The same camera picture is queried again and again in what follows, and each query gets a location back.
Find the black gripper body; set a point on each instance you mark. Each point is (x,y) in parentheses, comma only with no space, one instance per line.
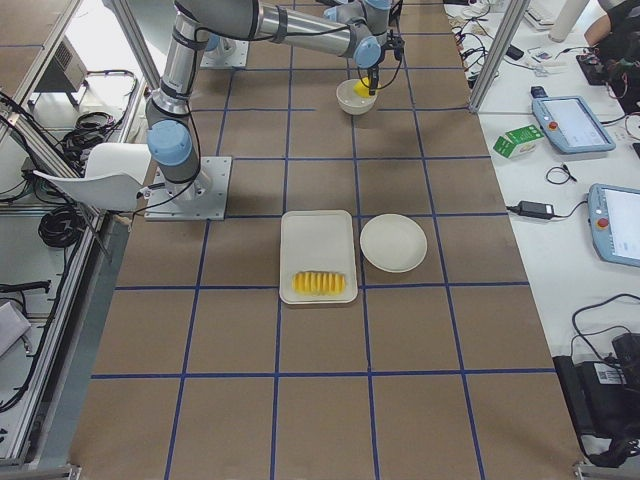
(373,74)

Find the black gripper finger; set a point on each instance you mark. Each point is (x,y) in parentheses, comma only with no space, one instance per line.
(373,80)

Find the yellow lemon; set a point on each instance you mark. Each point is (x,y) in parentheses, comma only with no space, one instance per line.
(364,89)

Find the white ceramic bowl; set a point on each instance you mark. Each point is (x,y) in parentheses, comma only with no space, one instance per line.
(351,103)

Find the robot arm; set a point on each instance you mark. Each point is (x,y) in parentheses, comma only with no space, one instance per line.
(213,31)

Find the green white carton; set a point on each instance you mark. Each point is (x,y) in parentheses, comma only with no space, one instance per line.
(517,142)

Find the cream round plate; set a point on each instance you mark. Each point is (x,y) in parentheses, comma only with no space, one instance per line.
(393,243)

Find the cream rectangular tray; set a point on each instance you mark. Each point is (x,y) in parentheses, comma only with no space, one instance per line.
(319,240)

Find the far blue teach pendant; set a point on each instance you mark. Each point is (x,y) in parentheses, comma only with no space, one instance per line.
(570,125)

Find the blue teach pendant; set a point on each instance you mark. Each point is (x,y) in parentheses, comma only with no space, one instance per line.
(614,223)
(570,125)

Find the sliced yellow fruit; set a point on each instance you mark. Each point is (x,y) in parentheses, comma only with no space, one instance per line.
(319,283)

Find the black power adapter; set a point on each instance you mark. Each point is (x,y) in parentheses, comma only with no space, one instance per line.
(530,209)

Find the near blue teach pendant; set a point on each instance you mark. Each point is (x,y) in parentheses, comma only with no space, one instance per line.
(614,223)

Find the aluminium frame post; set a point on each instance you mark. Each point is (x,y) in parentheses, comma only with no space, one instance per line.
(509,24)

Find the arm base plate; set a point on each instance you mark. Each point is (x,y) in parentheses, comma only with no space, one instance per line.
(205,199)
(224,53)

